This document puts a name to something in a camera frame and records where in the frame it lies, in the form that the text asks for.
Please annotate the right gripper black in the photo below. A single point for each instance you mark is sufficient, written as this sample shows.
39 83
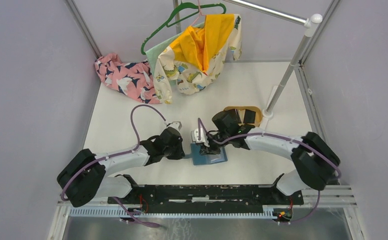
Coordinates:
211 150

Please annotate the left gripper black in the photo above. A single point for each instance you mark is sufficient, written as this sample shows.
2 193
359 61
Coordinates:
180 153

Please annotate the teal card holder wallet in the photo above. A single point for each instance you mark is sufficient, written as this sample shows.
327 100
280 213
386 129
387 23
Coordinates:
207 159

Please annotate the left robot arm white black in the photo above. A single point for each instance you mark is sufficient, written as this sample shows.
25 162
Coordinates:
90 176

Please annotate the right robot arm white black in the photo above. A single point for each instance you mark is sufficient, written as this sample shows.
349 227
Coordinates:
315 162

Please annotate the black cards in tray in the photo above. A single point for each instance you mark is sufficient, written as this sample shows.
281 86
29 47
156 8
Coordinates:
245 116

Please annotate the oval wooden tray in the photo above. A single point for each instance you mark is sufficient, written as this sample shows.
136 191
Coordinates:
259 115

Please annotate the pink patterned cloth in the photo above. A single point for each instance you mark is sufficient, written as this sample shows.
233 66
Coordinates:
132 79

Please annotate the dinosaur print yellow jacket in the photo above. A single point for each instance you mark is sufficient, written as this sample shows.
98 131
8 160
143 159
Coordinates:
196 58

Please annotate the green clothes hanger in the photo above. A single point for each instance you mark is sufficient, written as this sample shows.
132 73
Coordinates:
175 12

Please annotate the silver clothes rack pole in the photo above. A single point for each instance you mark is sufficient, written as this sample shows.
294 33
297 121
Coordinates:
310 24

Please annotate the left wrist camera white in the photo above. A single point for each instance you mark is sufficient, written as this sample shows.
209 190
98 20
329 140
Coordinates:
177 125

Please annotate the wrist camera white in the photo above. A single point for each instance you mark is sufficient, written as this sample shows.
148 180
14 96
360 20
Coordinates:
198 136
177 125

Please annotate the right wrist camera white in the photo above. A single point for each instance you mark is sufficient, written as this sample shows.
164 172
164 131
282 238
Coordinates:
198 136

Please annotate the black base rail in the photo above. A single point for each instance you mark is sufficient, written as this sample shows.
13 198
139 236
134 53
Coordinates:
207 199

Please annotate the white slotted cable duct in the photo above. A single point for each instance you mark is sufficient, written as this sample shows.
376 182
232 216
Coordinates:
118 212

